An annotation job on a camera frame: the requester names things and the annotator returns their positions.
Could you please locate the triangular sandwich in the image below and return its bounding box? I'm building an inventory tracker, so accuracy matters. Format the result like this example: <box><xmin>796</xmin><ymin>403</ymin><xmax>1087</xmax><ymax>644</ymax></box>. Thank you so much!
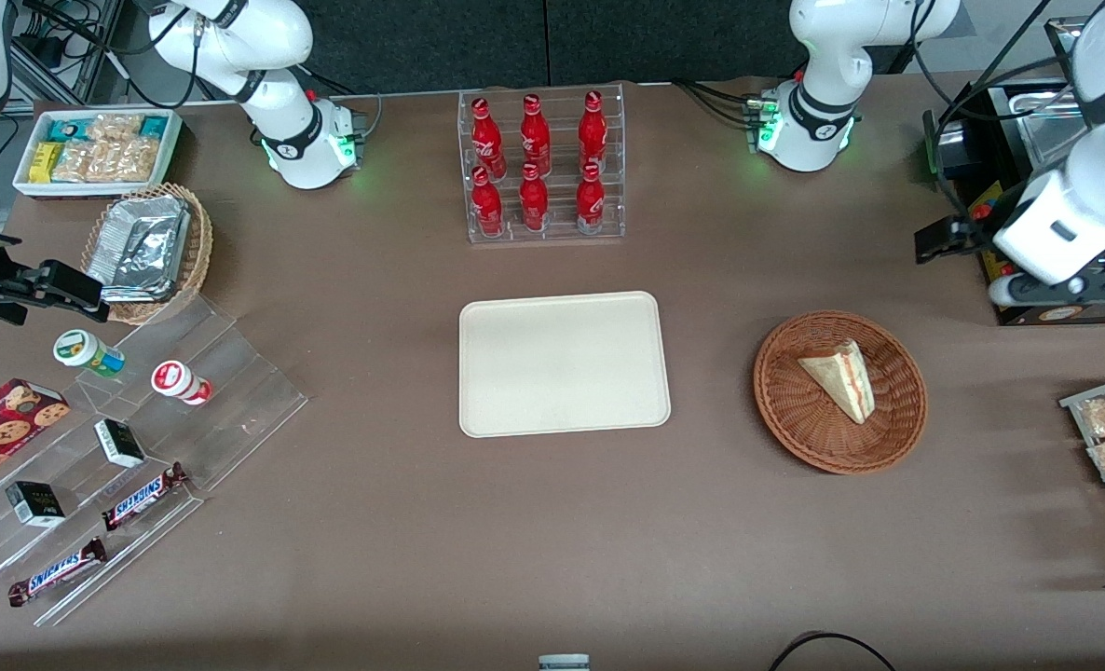
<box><xmin>798</xmin><ymin>339</ymin><xmax>877</xmax><ymax>426</ymax></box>

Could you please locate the light wicker basket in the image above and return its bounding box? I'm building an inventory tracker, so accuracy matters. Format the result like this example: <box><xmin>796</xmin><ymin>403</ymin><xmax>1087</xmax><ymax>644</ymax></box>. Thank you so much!
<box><xmin>81</xmin><ymin>183</ymin><xmax>214</xmax><ymax>326</ymax></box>

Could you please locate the brown wicker basket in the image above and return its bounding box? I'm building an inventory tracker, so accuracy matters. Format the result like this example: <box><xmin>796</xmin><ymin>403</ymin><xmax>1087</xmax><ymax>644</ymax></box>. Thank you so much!
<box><xmin>753</xmin><ymin>310</ymin><xmax>929</xmax><ymax>475</ymax></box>

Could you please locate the beige plastic tray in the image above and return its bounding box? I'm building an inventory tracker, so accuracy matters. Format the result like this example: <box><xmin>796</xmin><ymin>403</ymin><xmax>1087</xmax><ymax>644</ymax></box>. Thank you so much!
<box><xmin>458</xmin><ymin>291</ymin><xmax>673</xmax><ymax>439</ymax></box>

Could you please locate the green lidded yogurt cup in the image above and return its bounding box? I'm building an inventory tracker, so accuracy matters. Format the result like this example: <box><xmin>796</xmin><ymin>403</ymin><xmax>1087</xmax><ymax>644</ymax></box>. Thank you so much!
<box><xmin>53</xmin><ymin>329</ymin><xmax>128</xmax><ymax>379</ymax></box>

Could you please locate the aluminium foil container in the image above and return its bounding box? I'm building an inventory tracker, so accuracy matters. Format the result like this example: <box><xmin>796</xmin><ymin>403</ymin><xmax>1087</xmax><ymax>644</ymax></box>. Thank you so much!
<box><xmin>86</xmin><ymin>195</ymin><xmax>191</xmax><ymax>303</ymax></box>

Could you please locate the black hot food display case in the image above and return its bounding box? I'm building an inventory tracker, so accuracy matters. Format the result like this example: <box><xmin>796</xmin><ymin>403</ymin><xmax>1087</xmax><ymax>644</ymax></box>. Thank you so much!
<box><xmin>916</xmin><ymin>17</ymin><xmax>1105</xmax><ymax>327</ymax></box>

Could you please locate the steel food pan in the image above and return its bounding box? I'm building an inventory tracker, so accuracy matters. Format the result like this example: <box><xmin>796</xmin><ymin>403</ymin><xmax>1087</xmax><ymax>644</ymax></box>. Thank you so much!
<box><xmin>1014</xmin><ymin>89</ymin><xmax>1090</xmax><ymax>174</ymax></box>

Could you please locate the white rectangular snack bin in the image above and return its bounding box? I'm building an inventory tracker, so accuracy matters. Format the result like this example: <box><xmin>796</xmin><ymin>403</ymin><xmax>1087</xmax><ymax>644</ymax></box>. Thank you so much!
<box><xmin>12</xmin><ymin>108</ymin><xmax>184</xmax><ymax>200</ymax></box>

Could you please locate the clear nut snack pack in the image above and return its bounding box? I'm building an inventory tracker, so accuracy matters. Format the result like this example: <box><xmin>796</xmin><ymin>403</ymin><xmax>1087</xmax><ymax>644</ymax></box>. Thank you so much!
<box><xmin>96</xmin><ymin>138</ymin><xmax>161</xmax><ymax>185</ymax></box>
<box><xmin>87</xmin><ymin>113</ymin><xmax>146</xmax><ymax>144</ymax></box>
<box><xmin>52</xmin><ymin>142</ymin><xmax>106</xmax><ymax>184</ymax></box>

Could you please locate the red lidded yogurt cup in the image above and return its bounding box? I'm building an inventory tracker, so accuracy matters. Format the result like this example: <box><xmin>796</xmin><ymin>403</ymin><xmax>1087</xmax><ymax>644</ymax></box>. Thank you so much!
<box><xmin>150</xmin><ymin>360</ymin><xmax>213</xmax><ymax>407</ymax></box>

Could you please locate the red cookie box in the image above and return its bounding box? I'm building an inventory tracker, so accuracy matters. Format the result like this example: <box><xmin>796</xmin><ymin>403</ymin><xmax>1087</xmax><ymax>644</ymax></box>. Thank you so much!
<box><xmin>0</xmin><ymin>377</ymin><xmax>72</xmax><ymax>496</ymax></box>

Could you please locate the small black box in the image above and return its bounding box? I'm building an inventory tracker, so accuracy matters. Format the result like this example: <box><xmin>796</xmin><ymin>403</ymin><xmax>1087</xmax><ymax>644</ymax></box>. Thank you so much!
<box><xmin>93</xmin><ymin>418</ymin><xmax>147</xmax><ymax>469</ymax></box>
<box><xmin>5</xmin><ymin>481</ymin><xmax>67</xmax><ymax>529</ymax></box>

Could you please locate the clear acrylic stepped display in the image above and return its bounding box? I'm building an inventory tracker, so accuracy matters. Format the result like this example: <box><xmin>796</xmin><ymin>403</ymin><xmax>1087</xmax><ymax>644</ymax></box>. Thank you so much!
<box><xmin>0</xmin><ymin>293</ymin><xmax>310</xmax><ymax>628</ymax></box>

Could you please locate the snickers chocolate bar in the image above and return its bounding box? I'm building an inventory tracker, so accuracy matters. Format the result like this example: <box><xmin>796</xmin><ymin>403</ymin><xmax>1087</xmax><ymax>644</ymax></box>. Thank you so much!
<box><xmin>7</xmin><ymin>537</ymin><xmax>109</xmax><ymax>609</ymax></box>
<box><xmin>102</xmin><ymin>462</ymin><xmax>191</xmax><ymax>533</ymax></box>

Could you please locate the red cola bottle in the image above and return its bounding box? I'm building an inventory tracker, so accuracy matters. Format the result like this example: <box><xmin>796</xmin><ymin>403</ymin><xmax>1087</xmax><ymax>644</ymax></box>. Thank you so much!
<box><xmin>471</xmin><ymin>97</ymin><xmax>508</xmax><ymax>180</ymax></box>
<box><xmin>471</xmin><ymin>166</ymin><xmax>506</xmax><ymax>239</ymax></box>
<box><xmin>518</xmin><ymin>163</ymin><xmax>551</xmax><ymax>233</ymax></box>
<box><xmin>578</xmin><ymin>89</ymin><xmax>609</xmax><ymax>174</ymax></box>
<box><xmin>575</xmin><ymin>161</ymin><xmax>607</xmax><ymax>236</ymax></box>
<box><xmin>520</xmin><ymin>93</ymin><xmax>553</xmax><ymax>176</ymax></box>

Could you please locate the clear acrylic bottle rack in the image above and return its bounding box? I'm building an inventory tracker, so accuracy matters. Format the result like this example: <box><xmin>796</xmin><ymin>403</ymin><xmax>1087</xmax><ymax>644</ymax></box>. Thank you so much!
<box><xmin>457</xmin><ymin>83</ymin><xmax>627</xmax><ymax>245</ymax></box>

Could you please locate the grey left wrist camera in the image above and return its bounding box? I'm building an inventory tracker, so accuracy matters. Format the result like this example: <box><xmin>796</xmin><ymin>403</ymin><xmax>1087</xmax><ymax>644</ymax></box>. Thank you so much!
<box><xmin>988</xmin><ymin>264</ymin><xmax>1105</xmax><ymax>308</ymax></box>

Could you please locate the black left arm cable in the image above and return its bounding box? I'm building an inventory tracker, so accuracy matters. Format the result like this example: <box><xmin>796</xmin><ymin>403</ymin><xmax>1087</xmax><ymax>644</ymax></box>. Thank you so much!
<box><xmin>908</xmin><ymin>0</ymin><xmax>1080</xmax><ymax>136</ymax></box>

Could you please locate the aluminium frame rail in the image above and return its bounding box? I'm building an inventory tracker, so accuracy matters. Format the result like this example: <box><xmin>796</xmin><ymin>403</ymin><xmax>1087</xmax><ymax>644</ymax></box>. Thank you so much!
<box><xmin>10</xmin><ymin>0</ymin><xmax>127</xmax><ymax>105</ymax></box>

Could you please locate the black base cable bundle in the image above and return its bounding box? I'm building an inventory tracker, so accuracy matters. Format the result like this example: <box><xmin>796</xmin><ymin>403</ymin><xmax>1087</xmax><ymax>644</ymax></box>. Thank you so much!
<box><xmin>671</xmin><ymin>78</ymin><xmax>761</xmax><ymax>128</ymax></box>

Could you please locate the grey base cable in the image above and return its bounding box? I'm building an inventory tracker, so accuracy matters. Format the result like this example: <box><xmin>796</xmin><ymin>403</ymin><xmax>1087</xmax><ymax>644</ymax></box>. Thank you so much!
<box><xmin>305</xmin><ymin>65</ymin><xmax>385</xmax><ymax>143</ymax></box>

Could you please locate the black looped table cable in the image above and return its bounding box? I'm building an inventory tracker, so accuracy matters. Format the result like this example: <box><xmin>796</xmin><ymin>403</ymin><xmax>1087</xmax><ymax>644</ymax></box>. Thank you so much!
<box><xmin>766</xmin><ymin>631</ymin><xmax>899</xmax><ymax>671</ymax></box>

